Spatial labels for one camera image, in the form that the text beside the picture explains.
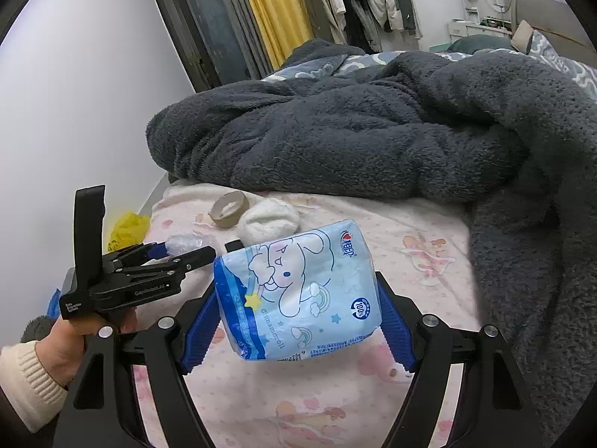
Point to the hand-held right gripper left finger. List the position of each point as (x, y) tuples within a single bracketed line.
[(200, 336)]

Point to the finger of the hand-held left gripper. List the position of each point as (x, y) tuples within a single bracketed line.
[(200, 255), (156, 250)]

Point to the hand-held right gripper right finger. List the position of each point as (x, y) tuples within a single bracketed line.
[(396, 331)]

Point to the clear plastic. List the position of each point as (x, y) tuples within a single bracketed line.
[(186, 242)]

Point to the black packet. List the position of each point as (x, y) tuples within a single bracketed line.
[(233, 246)]

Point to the cardboard tape core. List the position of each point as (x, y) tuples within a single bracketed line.
[(219, 217)]

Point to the white paper wad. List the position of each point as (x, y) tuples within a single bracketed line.
[(268, 221)]

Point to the blue cartoon tissue packet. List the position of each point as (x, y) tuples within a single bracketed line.
[(298, 289)]

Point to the person's left forearm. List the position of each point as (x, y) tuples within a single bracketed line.
[(28, 382)]

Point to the person's left hand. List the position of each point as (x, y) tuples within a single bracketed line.
[(70, 347)]

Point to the yellow plastic bag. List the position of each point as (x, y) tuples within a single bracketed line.
[(128, 228)]

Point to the blue printed packet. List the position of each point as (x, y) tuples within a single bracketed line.
[(52, 305)]

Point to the grey fluffy cloth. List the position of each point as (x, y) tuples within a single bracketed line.
[(35, 329)]

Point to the pink cartoon printed blanket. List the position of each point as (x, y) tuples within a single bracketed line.
[(410, 224)]

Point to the dark grey fleece blanket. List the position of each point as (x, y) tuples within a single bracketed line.
[(373, 126)]

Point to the blue patterned duvet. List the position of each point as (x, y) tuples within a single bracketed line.
[(317, 69)]

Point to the dark framed glass door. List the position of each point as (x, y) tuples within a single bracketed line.
[(200, 18)]

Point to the yellow curtain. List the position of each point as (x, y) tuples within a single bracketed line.
[(270, 9)]

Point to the beige coat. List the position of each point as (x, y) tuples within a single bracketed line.
[(322, 4)]

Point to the green storage box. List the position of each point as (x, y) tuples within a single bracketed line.
[(438, 47)]

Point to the black jacket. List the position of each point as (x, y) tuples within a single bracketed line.
[(359, 14)]

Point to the dark teal pillow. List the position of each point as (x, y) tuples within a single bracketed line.
[(475, 43)]

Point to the white vanity desk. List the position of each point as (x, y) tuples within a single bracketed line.
[(459, 28)]

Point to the beige pillow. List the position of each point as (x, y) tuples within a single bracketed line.
[(522, 37)]

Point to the white desk organizer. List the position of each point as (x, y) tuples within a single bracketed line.
[(471, 7)]

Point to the beige padded headboard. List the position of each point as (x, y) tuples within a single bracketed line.
[(550, 14)]

